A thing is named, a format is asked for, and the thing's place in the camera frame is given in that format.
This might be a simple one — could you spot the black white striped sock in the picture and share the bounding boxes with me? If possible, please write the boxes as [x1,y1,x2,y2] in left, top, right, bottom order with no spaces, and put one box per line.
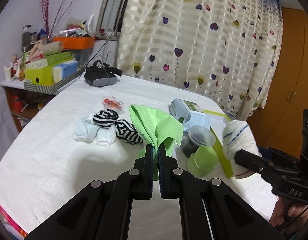
[115,119,143,145]
[93,109,119,129]

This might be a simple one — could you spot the green cloth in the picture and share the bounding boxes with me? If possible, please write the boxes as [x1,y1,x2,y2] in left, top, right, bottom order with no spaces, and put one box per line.
[128,103,184,181]

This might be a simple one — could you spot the white baby sock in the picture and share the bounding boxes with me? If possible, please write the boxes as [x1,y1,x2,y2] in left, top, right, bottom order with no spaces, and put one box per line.
[96,125,116,146]

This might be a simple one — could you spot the white blue-striped sock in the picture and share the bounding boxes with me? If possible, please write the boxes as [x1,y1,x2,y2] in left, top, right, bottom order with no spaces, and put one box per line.
[222,120,262,179]

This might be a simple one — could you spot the light blue baby sock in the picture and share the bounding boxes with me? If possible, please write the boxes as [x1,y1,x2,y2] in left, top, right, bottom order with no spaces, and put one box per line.
[73,113,99,143]

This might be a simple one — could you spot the red printed plastic bag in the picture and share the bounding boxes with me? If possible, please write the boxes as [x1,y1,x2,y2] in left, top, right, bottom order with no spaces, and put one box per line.
[102,96,125,115]

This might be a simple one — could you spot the right hand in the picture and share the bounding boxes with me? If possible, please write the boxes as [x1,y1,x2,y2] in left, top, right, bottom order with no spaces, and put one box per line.
[269,198,308,233]

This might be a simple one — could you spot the green jar lid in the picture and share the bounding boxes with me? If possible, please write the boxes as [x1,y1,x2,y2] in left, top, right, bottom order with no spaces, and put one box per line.
[186,146,219,178]

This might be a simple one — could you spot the clear jar dark contents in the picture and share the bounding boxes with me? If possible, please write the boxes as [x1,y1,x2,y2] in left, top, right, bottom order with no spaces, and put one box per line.
[181,126,216,158]

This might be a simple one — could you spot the wooden wardrobe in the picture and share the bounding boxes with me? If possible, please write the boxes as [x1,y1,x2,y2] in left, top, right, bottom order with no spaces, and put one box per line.
[247,8,308,158]

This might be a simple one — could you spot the wet wipes pack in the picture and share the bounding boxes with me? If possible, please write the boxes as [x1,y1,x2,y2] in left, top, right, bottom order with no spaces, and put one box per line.
[169,98,210,133]

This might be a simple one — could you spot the green cardboard box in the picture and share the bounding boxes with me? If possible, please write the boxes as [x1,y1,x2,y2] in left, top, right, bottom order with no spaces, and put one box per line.
[203,109,234,178]

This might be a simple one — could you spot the grey black VR headset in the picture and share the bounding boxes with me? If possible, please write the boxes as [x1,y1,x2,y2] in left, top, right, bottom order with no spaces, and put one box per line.
[84,60,123,87]

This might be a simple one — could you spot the striped tray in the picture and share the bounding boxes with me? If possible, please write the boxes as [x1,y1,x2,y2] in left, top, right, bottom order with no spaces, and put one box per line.
[24,68,86,95]

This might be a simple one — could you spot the blue tissue pack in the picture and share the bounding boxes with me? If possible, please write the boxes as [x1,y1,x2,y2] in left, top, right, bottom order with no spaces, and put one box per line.
[52,60,78,83]

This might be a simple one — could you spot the side shelf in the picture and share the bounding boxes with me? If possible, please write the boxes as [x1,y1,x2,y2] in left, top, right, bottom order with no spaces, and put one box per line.
[1,79,60,132]

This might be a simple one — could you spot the lime green box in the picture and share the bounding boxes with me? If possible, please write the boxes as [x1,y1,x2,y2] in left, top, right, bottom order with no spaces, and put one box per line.
[25,65,54,86]

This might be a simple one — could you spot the heart pattern curtain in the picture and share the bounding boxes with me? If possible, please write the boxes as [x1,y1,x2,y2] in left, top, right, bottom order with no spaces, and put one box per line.
[117,0,283,120]

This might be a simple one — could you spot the orange tray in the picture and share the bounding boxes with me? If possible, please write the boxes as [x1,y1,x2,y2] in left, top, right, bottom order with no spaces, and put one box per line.
[53,37,95,50]

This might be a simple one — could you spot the pink branch decoration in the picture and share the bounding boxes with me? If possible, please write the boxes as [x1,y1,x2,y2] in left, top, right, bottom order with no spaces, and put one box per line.
[39,0,92,42]

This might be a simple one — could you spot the window frame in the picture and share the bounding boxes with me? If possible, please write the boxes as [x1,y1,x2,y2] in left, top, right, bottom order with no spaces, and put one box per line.
[96,0,128,41]

